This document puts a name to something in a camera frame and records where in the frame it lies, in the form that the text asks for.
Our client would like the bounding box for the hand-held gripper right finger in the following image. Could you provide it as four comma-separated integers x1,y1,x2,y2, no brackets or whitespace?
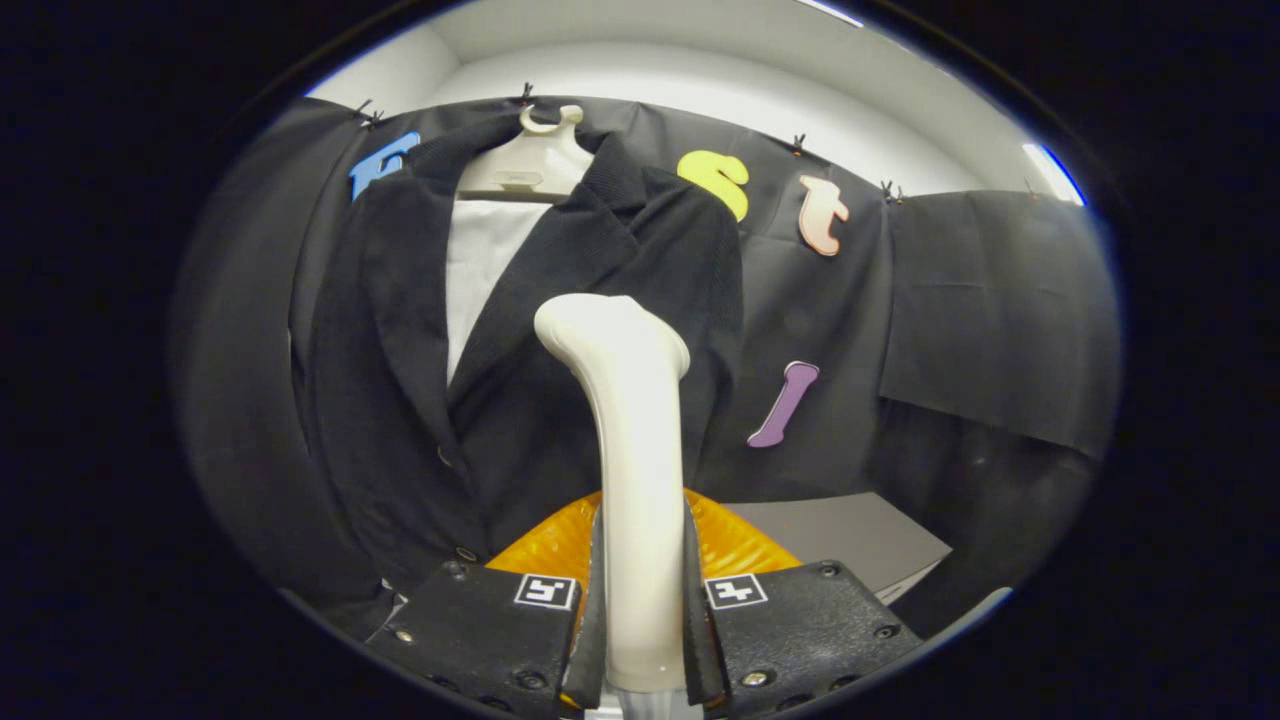
683,488,926,713

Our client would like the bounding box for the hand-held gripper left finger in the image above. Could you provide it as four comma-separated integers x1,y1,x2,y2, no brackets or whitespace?
365,490,609,717

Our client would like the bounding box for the white garment steamer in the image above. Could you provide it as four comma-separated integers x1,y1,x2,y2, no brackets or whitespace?
533,292,693,696

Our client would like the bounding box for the black suit jacket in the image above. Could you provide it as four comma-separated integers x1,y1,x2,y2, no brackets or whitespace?
290,115,746,641

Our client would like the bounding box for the black backdrop cloth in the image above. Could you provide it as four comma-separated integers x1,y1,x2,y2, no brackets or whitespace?
170,95,1121,641

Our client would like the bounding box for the ceiling light panel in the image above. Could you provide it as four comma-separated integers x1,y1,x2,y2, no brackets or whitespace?
1022,143,1088,208

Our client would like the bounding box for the grey cabinet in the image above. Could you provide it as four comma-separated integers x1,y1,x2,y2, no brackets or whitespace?
720,490,953,606

